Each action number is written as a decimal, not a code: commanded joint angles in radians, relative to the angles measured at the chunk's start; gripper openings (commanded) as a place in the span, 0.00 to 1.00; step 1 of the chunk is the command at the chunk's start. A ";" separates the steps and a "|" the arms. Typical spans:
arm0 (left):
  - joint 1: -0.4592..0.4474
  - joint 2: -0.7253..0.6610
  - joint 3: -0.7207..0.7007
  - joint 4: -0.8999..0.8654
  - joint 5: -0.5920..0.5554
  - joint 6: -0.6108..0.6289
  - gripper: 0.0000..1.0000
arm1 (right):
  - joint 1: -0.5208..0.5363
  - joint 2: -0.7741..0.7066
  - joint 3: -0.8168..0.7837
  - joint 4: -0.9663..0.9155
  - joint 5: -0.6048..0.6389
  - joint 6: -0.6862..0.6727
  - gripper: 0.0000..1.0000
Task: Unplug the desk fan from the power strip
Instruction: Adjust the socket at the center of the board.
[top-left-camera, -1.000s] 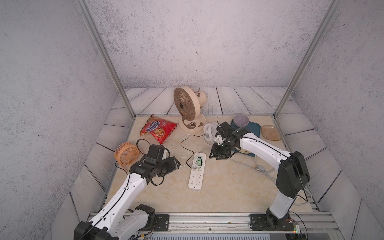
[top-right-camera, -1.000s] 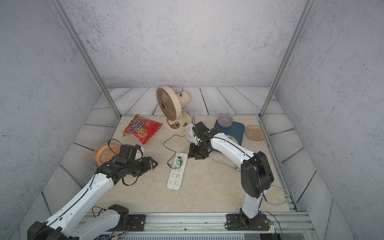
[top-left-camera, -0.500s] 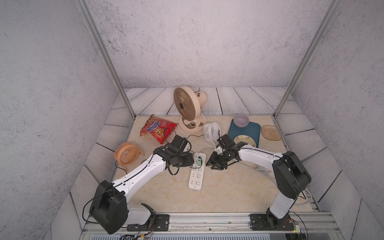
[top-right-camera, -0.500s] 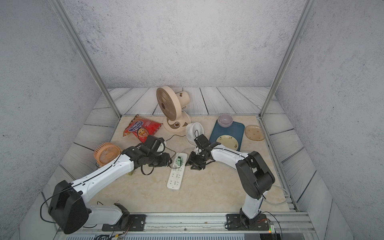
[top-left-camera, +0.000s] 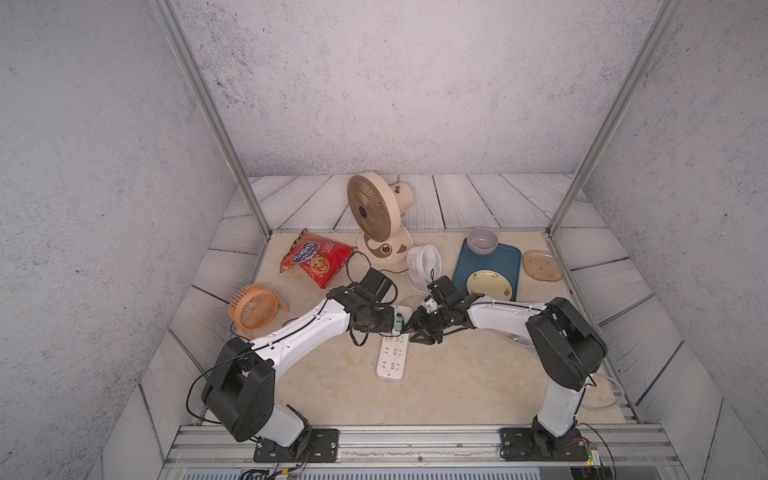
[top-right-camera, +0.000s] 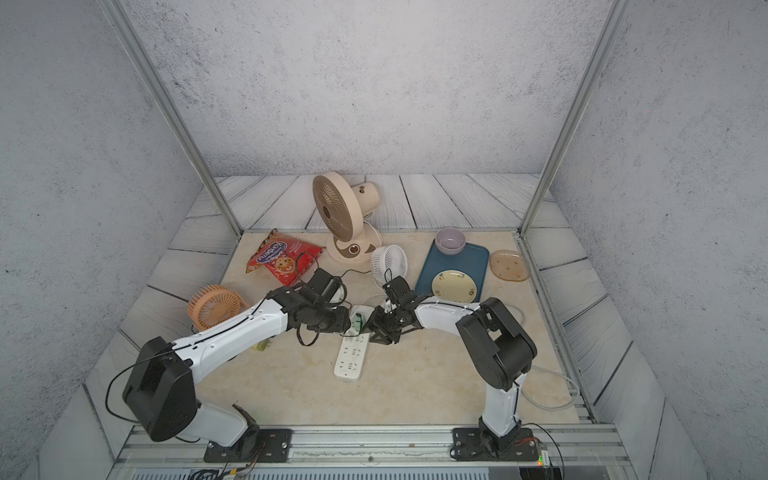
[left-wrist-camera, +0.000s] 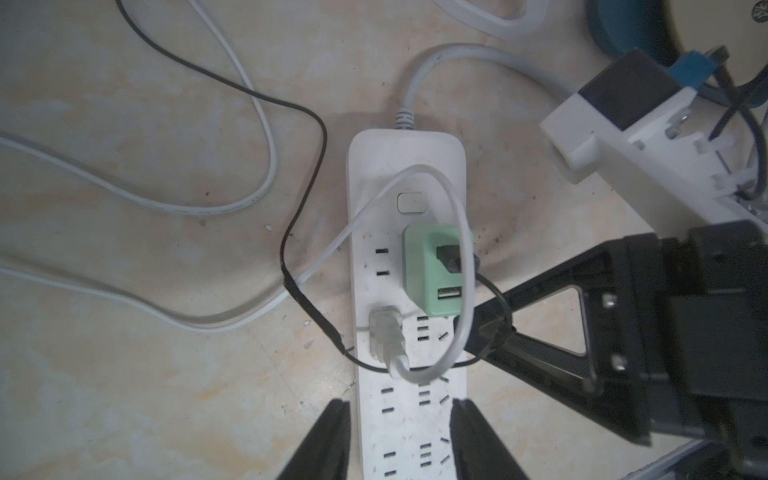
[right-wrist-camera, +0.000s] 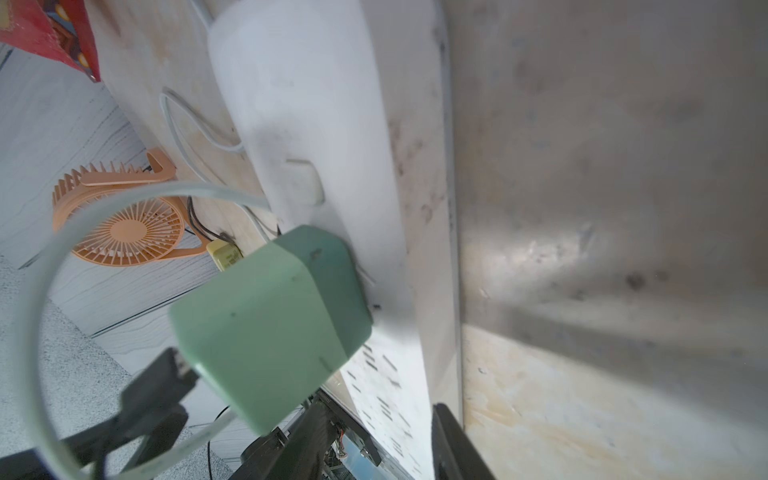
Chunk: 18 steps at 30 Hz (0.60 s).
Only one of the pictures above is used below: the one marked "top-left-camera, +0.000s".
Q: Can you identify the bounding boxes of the lilac ceramic bowl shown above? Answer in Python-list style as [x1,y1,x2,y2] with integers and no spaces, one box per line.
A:
[466,228,499,255]

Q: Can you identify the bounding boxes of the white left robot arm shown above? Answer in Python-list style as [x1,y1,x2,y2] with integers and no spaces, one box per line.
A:
[201,268,397,447]

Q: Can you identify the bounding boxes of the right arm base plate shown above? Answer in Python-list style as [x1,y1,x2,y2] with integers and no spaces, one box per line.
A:
[498,418,591,462]

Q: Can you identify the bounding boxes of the black thin cable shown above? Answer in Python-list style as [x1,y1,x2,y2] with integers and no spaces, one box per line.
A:
[344,249,412,289]

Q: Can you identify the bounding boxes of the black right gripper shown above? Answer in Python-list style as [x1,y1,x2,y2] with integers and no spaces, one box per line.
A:
[397,304,452,345]

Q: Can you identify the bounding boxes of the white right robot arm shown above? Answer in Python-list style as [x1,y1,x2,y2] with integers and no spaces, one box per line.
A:
[403,276,608,439]

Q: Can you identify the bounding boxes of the red candy bag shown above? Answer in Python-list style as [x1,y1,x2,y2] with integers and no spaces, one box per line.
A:
[280,229,355,289]

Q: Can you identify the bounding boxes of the small orange fan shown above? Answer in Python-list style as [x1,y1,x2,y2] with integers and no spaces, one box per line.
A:
[228,285,290,333]

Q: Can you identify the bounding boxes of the white power strip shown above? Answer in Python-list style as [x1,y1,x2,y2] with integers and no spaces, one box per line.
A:
[376,306,413,381]

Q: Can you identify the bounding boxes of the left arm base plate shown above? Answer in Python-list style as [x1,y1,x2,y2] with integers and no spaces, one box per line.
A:
[253,427,340,464]

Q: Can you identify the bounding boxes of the grey power strip cable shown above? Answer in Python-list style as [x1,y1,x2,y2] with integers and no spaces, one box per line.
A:
[497,326,626,413]

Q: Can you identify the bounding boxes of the small white fan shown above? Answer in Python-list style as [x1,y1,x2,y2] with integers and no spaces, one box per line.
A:
[406,244,442,292]

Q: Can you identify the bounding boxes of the beige desk fan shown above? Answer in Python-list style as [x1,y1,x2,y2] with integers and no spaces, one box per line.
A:
[347,172,414,265]

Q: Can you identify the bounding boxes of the pale yellow painted plate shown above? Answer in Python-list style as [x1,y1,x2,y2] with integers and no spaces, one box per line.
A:
[466,270,515,301]

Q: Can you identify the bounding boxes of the teal plastic tray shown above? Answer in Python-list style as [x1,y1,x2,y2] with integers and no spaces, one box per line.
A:
[452,240,522,301]

